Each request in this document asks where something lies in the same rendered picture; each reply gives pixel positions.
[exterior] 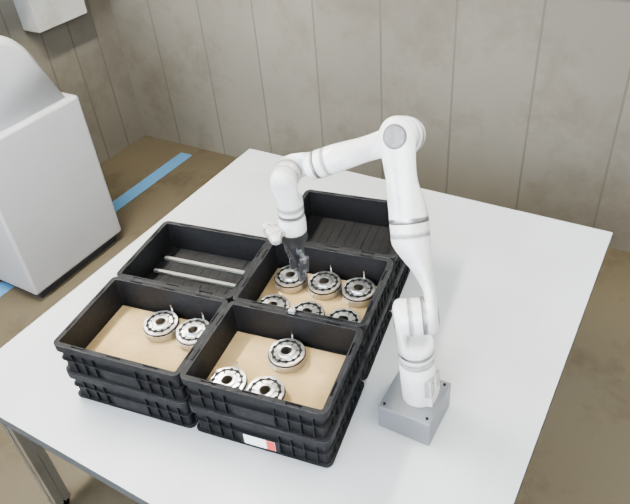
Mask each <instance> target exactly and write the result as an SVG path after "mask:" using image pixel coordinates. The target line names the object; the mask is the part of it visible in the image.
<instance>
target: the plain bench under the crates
mask: <svg viewBox="0 0 630 504"><path fill-rule="evenodd" d="M282 157H284V156H280V155H276V154H271V153H267V152H263V151H258V150H254V149H249V150H247V151H246V152H245V153H244V154H242V155H241V156H240V157H239V158H237V159H236V160H235V161H234V162H232V163H231V164H230V165H229V166H227V167H226V168H225V169H224V170H222V171H221V172H220V173H219V174H217V175H216V176H215V177H214V178H212V179H211V180H210V181H209V182H207V183H206V184H205V185H204V186H202V187H201V188H200V189H199V190H197V191H196V192H195V193H194V194H192V195H191V196H190V197H189V198H187V199H186V200H185V201H184V202H182V203H181V204H180V205H179V206H177V207H176V208H175V209H174V210H173V211H171V212H170V213H169V214H168V215H166V216H165V217H164V218H163V219H161V220H160V221H159V222H158V223H156V224H155V225H154V226H153V227H151V228H150V229H149V230H148V231H146V232H145V233H144V234H143V235H141V236H140V237H139V238H138V239H136V240H135V241H134V242H133V243H131V244H130V245H129V246H128V247H126V248H125V249H124V250H123V251H121V252H120V253H119V254H118V255H116V256H115V257H114V258H113V259H111V260H110V261H109V262H108V263H106V264H105V265H104V266H103V267H101V268H100V269H99V270H98V271H96V272H95V273H94V274H93V275H91V276H90V277H89V278H88V279H86V280H85V281H84V282H83V283H81V284H80V285H79V286H78V287H77V288H75V289H74V290H73V291H72V292H70V293H69V294H68V295H67V296H65V297H64V298H63V299H62V300H60V301H59V302H58V303H57V304H55V305H54V306H53V307H52V308H50V309H49V310H48V311H47V312H45V313H44V314H43V315H42V316H40V317H39V318H38V319H37V320H35V321H34V322H33V323H32V324H30V325H29V326H28V327H27V328H25V329H24V330H23V331H22V332H20V333H19V334H18V335H17V336H15V337H14V338H13V339H12V340H10V341H9V342H8V343H7V344H5V345H4V346H3V347H2V348H0V424H1V426H2V427H3V429H4V431H5V432H6V434H7V435H8V437H9V439H10V440H11V442H12V444H13V445H14V447H15V448H16V450H17V452H18V453H19V455H20V457H21V458H22V460H23V461H24V463H25V465H26V466H27V468H28V470H29V471H30V473H31V474H32V476H33V478H34V479H35V481H36V483H37V484H38V486H39V487H40V489H41V491H42V492H43V494H44V496H45V497H46V499H47V500H48V502H50V503H51V504H69V501H70V499H69V497H70V496H71V494H70V493H69V491H68V489H67V487H66V486H65V484H64V482H63V480H62V479H61V477H60V475H59V473H58V472H57V470H56V468H55V466H54V465H53V463H52V461H51V459H50V457H49V456H48V454H47V452H46V450H48V451H50V452H52V453H53V454H55V455H57V456H58V457H60V458H62V459H64V460H65V461H67V462H69V463H70V464H72V465H74V466H76V467H77V468H79V469H81V470H82V471H84V472H86V473H88V474H89V475H91V476H93V477H94V478H96V479H98V480H99V481H101V482H103V483H105V484H106V485H108V486H110V487H111V488H113V489H115V490H117V491H118V492H120V493H122V494H123V495H125V496H127V497H129V498H130V499H132V500H134V501H135V502H137V503H139V504H515V503H516V500H517V497H518V494H519V492H520V489H521V486H522V483H523V481H524V478H525V475H526V472H527V470H528V467H529V464H530V461H531V459H532V456H533V453H534V450H535V448H536V445H537V442H538V439H539V437H540V434H541V431H542V428H543V426H544V423H545V420H546V417H547V415H548V412H549V409H550V406H551V404H552V401H553V398H554V395H555V393H556V390H557V387H558V384H559V382H560V379H561V376H562V373H563V371H564V368H565V365H566V362H567V360H568V357H569V354H570V351H571V349H572V346H573V343H574V341H575V338H576V335H577V332H578V330H579V327H580V324H581V321H582V319H583V316H584V313H585V310H586V308H587V305H588V302H589V299H590V297H591V294H592V291H593V288H594V286H595V283H596V280H597V277H598V275H599V272H600V269H601V266H602V264H603V261H604V258H605V255H606V253H607V250H608V247H609V244H610V242H611V238H612V234H613V233H612V232H608V231H604V230H599V229H595V228H591V227H586V226H582V225H578V224H573V223H569V222H565V221H561V220H556V219H552V218H548V217H543V216H539V215H535V214H530V213H526V212H522V211H517V210H513V209H509V208H504V207H500V206H496V205H491V204H487V203H483V202H478V201H474V200H470V199H466V198H461V197H457V196H453V195H448V194H444V193H440V192H435V191H431V190H427V189H422V188H421V191H422V194H423V196H424V199H425V202H426V206H427V209H428V214H429V222H430V233H431V250H432V265H433V274H434V281H435V288H436V295H437V301H438V308H439V316H440V327H439V331H438V332H437V333H436V334H433V335H431V336H432V338H433V340H434V343H435V361H436V366H438V367H439V377H440V380H443V381H446V382H449V383H451V390H450V402H449V408H448V410H447V412H446V413H445V415H444V417H443V419H442V421H441V423H440V425H439V427H438V429H437V431H436V433H435V435H434V437H433V439H432V441H431V443H430V445H429V446H427V445H425V444H422V443H420V442H418V441H415V440H413V439H411V438H408V437H406V436H403V435H401V434H399V433H396V432H394V431H391V430H389V429H387V428H384V427H382V426H379V415H378V405H379V404H380V402H381V400H382V399H383V397H384V395H385V393H386V392H387V390H388V388H389V387H390V385H391V383H392V381H393V380H394V378H395V376H396V375H397V373H398V371H399V362H398V352H397V341H396V334H395V329H394V324H393V317H392V318H391V320H390V323H389V326H388V328H387V331H386V333H385V336H384V338H383V341H382V343H381V346H380V348H379V351H378V353H377V356H376V358H375V361H374V363H373V366H372V368H371V371H370V373H369V376H368V378H367V379H365V380H361V381H363V382H364V388H363V391H362V393H361V396H360V398H359V401H358V403H357V406H356V408H355V411H354V414H353V416H352V419H351V421H350V424H349V426H348V429H347V431H346V434H345V436H344V439H343V441H342V444H341V446H340V449H339V451H338V454H337V456H336V459H335V461H334V464H333V465H332V466H331V467H329V468H324V467H320V466H317V465H314V464H310V463H307V462H303V461H300V460H296V459H293V458H289V457H286V456H282V455H279V454H276V453H272V452H269V451H265V450H262V449H258V448H255V447H251V446H248V445H245V444H241V443H238V442H234V441H231V440H227V439H224V438H220V437H217V436H213V435H210V434H207V433H203V432H200V431H198V429H197V425H196V426H195V427H193V428H186V427H182V426H179V425H176V424H172V423H169V422H165V421H162V420H158V419H155V418H151V417H148V416H144V415H141V414H138V413H134V412H131V411H127V410H124V409H120V408H117V407H113V406H110V405H107V404H103V403H100V402H96V401H93V400H89V399H86V398H82V397H80V396H79V395H78V391H79V390H80V389H79V387H78V386H75V385H74V381H75V379H72V378H70V377H69V375H68V373H67V371H66V366H67V365H68V363H67V361H66V360H63V359H62V355H63V353H62V352H58V351H57V350H56V348H55V346H54V344H53V342H54V340H55V339H56V338H57V337H58V335H59V334H60V333H61V332H62V331H63V330H64V329H65V328H66V327H67V326H68V325H69V324H70V323H71V321H72V320H73V319H74V318H75V317H76V316H77V315H78V314H79V313H80V312H81V311H82V310H83V308H84V307H85V306H86V305H87V304H88V303H89V302H90V301H91V300H92V299H93V298H94V297H95V296H96V294H97V293H98V292H99V291H100V290H101V289H102V288H103V287H104V286H105V285H106V284H107V283H108V281H109V280H110V279H111V278H113V277H117V272H118V271H119V270H120V269H121V267H122V266H123V265H124V264H125V263H126V262H127V261H128V260H129V259H130V258H131V257H132V256H133V255H134V253H135V252H136V251H137V250H138V249H139V248H140V247H141V246H142V245H143V244H144V243H145V242H146V240H147V239H148V238H149V237H150V236H151V235H152V234H153V233H154V232H155V231H156V230H157V229H158V228H159V226H160V225H161V224H162V223H163V222H166V221H173V222H179V223H185V224H191V225H196V226H202V227H208V228H214V229H220V230H226V231H232V232H237V233H243V234H249V235H255V236H261V237H266V235H265V234H264V232H263V229H262V224H263V223H264V222H271V223H275V224H277V223H278V212H277V204H276V201H275V199H274V196H273V194H272V191H271V188H270V175H271V173H272V171H273V169H274V167H275V166H276V164H277V162H278V161H279V160H280V159H281V158H282ZM310 189H311V190H318V191H326V192H333V193H340V194H347V195H354V196H361V197H368V198H375V199H383V200H387V187H386V180H383V179H379V178H375V177H371V176H366V175H362V174H358V173H353V172H349V171H345V170H344V171H342V172H339V173H336V174H333V175H330V176H327V177H324V178H320V179H316V180H313V179H310V178H309V177H308V176H304V177H302V178H300V180H299V182H298V184H297V191H298V192H299V193H300V194H301V195H303V194H304V192H305V191H306V190H310ZM44 448H45V449H46V450H45V449H44Z"/></svg>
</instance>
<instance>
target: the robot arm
mask: <svg viewBox="0 0 630 504"><path fill-rule="evenodd" d="M425 138H426V131H425V128H424V126H423V124H422V123H421V122H420V121H419V120H417V119H416V118H414V117H411V116H401V115H397V116H392V117H389V118H388V119H386V120H385V121H384V122H383V123H382V125H381V127H380V129H379V131H376V132H374V133H371V134H369V135H366V136H363V137H359V138H356V139H352V140H347V141H343V142H339V143H335V144H331V145H328V146H325V147H322V148H319V149H316V150H313V151H311V152H302V153H294V154H289V155H286V156H284V157H282V158H281V159H280V160H279V161H278V162H277V164H276V166H275V167H274V169H273V171H272V173H271V175H270V188H271V191H272V194H273V196H274V199H275V201H276V204H277V212H278V223H277V224H275V223H271V222H264V223H263V224H262V229H263V232H264V234H265V235H266V237H267V238H268V240H269V241H270V242H271V244H273V245H279V244H281V243H282V244H283V245H284V248H285V252H286V253H287V256H288V258H289V263H290V268H291V269H295V268H297V273H298V280H299V281H300V282H301V281H304V280H306V272H309V257H308V256H305V249H304V246H303V245H304V243H305V242H306V241H307V239H308V233H307V223H306V217H305V213H304V203H303V198H302V195H301V194H300V193H299V192H298V191H297V184H298V182H299V180H300V178H302V177H304V176H308V177H309V178H310V179H313V180H316V179H320V178H324V177H327V176H330V175H333V174H336V173H339V172H342V171H344V170H347V169H350V168H352V167H355V166H358V165H361V164H364V163H367V162H370V161H373V160H377V159H381V158H382V162H383V167H384V172H385V178H386V187H387V202H388V213H389V227H390V237H391V243H392V246H393V248H394V249H395V251H396V252H397V254H398V255H399V256H400V258H401V259H402V260H403V261H404V262H405V264H406V265H407V266H408V267H409V268H410V270H411V271H412V273H413V274H414V276H415V277H416V279H417V280H418V282H419V284H420V286H421V288H422V291H423V296H420V297H409V298H399V299H396V300H395V301H394V303H393V306H392V317H393V324H394V329H395V334H396V341H397V352H398V362H399V371H400V380H401V390H402V396H403V399H404V400H405V402H406V403H407V404H409V405H411V406H413V407H418V408H423V407H433V405H434V403H435V400H436V398H437V396H438V394H439V392H440V377H439V367H438V366H436V361H435V343H434V340H433V338H432V336H431V335H433V334H436V333H437V332H438V331H439V327H440V316H439V308H438V301H437V295H436V288H435V281H434V274H433V265H432V250H431V233H430V222H429V214H428V209H427V206H426V202H425V199H424V196H423V194H422V191H421V188H420V185H419V182H418V178H417V171H416V152H417V151H418V150H419V149H420V148H421V147H422V146H423V144H424V142H425ZM297 259H299V260H297Z"/></svg>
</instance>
